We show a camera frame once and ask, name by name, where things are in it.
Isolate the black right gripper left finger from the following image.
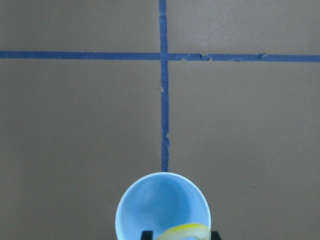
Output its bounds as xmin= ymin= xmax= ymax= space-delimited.
xmin=140 ymin=230 xmax=153 ymax=240

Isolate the light blue plastic cup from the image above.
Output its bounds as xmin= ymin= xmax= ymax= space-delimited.
xmin=115 ymin=172 xmax=212 ymax=240

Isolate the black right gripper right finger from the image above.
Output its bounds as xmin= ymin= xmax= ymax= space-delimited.
xmin=210 ymin=231 xmax=222 ymax=240

